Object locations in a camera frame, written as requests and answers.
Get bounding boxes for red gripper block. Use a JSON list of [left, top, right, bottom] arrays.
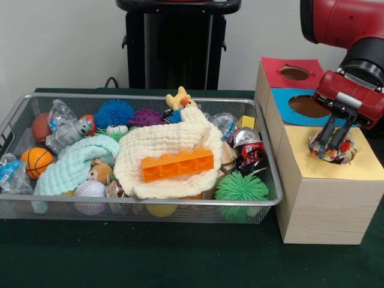
[[314, 70, 384, 150]]

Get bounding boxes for colourful rope knot toy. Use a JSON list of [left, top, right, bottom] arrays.
[[308, 131, 358, 165]]

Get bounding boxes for orange plastic compartment tray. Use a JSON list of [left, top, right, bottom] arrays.
[[140, 146, 215, 183]]

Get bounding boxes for cream waffle cloth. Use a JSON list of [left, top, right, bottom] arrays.
[[113, 106, 224, 199]]

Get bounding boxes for blue spiky ball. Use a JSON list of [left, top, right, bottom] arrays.
[[94, 98, 136, 125]]

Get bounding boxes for mint green knitted cloth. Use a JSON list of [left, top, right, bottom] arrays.
[[34, 134, 121, 214]]

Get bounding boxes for silver toy robot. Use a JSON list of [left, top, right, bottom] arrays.
[[45, 116, 94, 155]]

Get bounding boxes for wooden box with three holes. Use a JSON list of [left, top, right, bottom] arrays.
[[254, 56, 384, 245]]

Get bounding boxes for large green spiky ball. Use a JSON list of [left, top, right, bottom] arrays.
[[214, 172, 269, 222]]

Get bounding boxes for yellow plush duck toy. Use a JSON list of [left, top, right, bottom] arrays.
[[165, 86, 198, 112]]

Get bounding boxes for dark green table cloth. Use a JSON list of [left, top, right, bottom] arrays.
[[0, 86, 384, 288]]

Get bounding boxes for white baseball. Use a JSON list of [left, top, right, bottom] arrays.
[[74, 179, 107, 216]]

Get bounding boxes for small brown football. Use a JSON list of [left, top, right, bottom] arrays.
[[31, 112, 54, 142]]

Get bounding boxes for small orange basketball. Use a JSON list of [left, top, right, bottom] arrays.
[[20, 147, 55, 180]]

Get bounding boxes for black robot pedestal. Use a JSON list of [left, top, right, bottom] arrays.
[[115, 0, 242, 90]]

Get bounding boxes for shallow wire mesh bin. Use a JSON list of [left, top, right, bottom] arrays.
[[0, 93, 283, 224]]

